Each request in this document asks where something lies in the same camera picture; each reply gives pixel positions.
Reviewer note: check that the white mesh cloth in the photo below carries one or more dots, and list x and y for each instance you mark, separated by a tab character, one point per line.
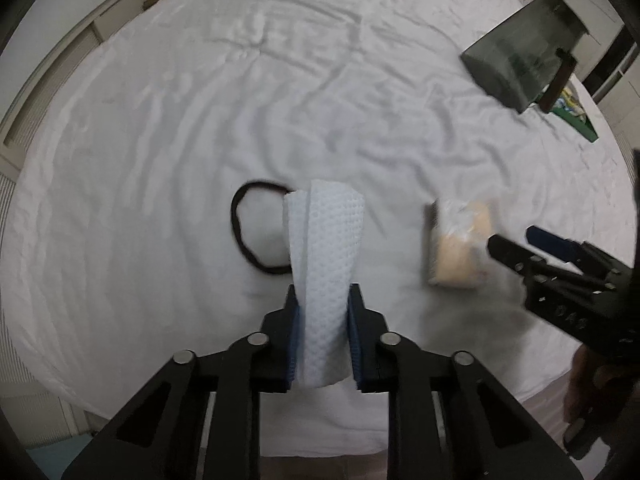
325	280

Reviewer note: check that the white louvered cabinet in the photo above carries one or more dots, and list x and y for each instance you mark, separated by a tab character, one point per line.
45	75

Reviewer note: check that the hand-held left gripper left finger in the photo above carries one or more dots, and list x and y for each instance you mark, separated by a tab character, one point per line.
295	340

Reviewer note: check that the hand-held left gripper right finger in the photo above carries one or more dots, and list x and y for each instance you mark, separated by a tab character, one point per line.
356	340

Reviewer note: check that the white bed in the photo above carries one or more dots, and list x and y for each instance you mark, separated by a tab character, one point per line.
175	135

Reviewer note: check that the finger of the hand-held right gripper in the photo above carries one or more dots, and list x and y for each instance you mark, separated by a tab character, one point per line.
550	242
515	260

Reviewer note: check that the green box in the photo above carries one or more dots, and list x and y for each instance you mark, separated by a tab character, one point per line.
575	117

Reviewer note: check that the person's right hand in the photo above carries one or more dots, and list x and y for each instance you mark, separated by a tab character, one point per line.
587	390

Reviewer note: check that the dark translucent storage bin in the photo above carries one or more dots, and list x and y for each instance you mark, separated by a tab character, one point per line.
525	45

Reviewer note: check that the black hair band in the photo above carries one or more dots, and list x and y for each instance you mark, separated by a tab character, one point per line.
240	240

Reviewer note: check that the beige packet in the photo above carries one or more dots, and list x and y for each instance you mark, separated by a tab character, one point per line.
457	250

